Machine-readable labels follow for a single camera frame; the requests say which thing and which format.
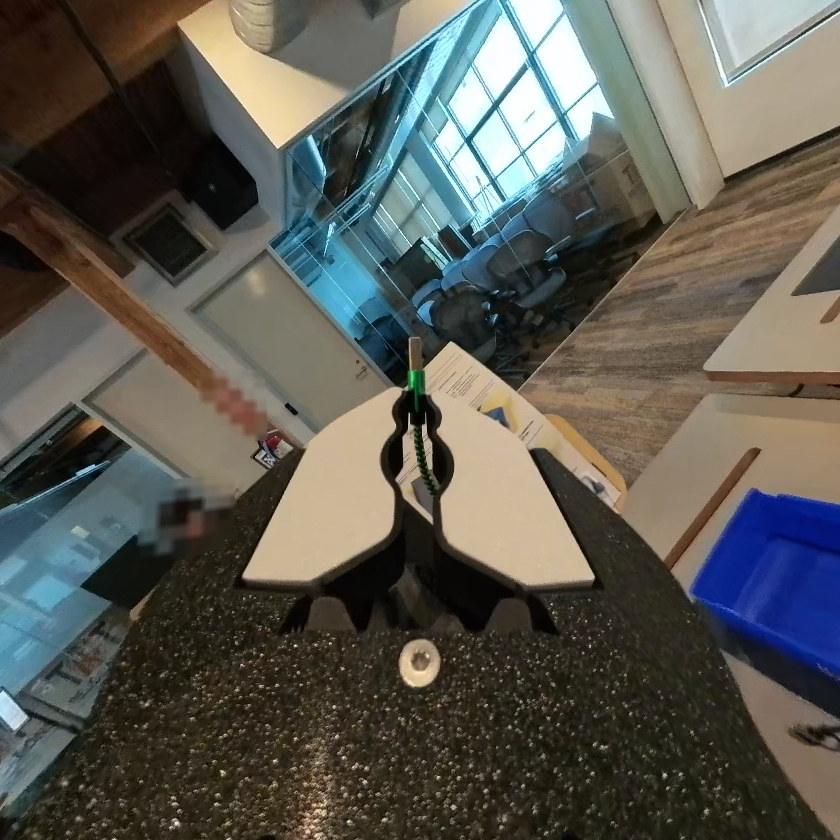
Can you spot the silver ceiling duct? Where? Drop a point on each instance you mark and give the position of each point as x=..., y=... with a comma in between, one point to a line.
x=308, y=23

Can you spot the blue plastic bin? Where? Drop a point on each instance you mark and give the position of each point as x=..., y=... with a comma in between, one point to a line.
x=781, y=577

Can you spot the white table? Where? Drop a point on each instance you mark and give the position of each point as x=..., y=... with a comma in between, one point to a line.
x=761, y=328

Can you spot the black wall speaker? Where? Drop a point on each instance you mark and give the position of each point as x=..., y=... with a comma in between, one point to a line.
x=220, y=184

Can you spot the square wall vent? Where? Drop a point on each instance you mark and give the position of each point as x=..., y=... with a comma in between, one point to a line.
x=169, y=243

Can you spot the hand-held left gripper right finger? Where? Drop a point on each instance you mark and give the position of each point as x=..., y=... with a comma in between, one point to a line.
x=505, y=512

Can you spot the printed instruction sheet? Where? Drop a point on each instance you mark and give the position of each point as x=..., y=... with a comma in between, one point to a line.
x=479, y=387

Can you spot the grey flat pad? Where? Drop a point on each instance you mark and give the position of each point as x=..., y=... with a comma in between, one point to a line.
x=821, y=269

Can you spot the glass partition wall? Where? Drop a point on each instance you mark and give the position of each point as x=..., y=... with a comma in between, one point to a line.
x=367, y=216

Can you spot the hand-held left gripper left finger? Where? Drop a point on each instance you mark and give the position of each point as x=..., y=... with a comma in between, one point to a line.
x=328, y=499

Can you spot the group of grey office chairs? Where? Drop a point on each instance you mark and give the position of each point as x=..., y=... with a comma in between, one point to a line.
x=499, y=262

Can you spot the wooden ceiling beam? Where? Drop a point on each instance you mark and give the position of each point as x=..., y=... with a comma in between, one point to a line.
x=98, y=269

